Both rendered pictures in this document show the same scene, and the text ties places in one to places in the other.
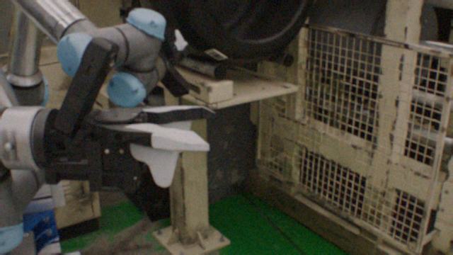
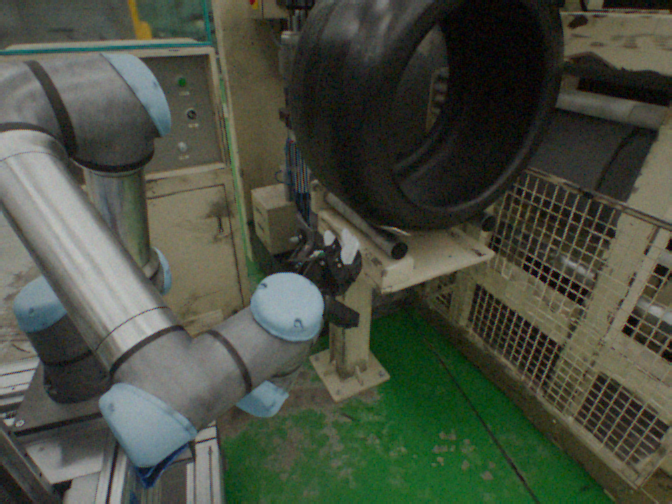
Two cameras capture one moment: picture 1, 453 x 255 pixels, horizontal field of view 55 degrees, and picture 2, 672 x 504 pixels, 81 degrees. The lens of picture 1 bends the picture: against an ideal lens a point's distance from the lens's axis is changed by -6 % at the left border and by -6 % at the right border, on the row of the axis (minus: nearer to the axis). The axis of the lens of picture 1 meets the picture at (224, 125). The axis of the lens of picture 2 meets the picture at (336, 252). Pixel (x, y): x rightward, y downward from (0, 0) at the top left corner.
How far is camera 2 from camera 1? 0.59 m
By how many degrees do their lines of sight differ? 13
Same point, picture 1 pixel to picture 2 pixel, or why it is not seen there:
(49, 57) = (190, 182)
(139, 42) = (273, 360)
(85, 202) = not seen: hidden behind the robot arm
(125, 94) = (254, 406)
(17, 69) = not seen: hidden behind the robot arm
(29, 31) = (119, 224)
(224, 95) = (401, 277)
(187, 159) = (349, 301)
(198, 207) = (359, 344)
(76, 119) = not seen: outside the picture
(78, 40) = (132, 423)
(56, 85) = (202, 213)
